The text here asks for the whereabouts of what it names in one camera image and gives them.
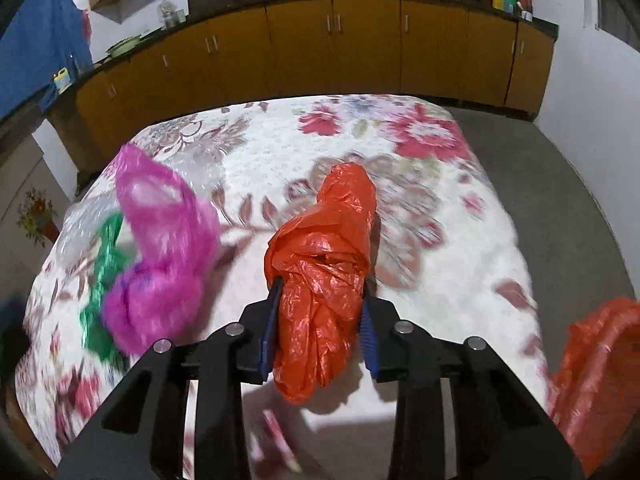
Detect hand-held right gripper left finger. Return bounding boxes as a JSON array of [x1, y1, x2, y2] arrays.
[[57, 280, 286, 480]]

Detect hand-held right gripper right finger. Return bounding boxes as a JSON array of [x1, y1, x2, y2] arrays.
[[359, 285, 586, 480]]

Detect red plastic bag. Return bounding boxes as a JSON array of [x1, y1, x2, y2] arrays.
[[264, 161, 377, 405]]

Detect pink plastic bag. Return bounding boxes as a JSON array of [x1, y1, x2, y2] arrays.
[[102, 144, 223, 356]]

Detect red plastic basket with liner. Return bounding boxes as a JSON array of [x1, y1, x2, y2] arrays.
[[547, 297, 640, 478]]

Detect floral tablecloth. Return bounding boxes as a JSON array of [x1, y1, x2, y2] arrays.
[[15, 92, 558, 480]]

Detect green plastic bag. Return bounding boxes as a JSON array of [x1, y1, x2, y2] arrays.
[[80, 210, 133, 366]]

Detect clear plastic bag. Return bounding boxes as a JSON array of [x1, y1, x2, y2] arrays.
[[60, 200, 118, 266]]

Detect wooden base cabinets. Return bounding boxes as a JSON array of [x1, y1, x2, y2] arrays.
[[47, 0, 556, 171]]

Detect green basin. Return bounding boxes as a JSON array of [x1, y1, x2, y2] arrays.
[[106, 35, 143, 57]]

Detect clear jar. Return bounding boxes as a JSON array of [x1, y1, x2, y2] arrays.
[[159, 0, 185, 28]]

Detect black countertop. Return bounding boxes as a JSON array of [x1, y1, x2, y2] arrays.
[[0, 0, 560, 126]]

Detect blue cloth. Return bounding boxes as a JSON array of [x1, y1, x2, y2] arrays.
[[0, 0, 93, 121]]

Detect flower pot wall decal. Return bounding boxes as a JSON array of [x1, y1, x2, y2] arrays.
[[17, 187, 56, 246]]

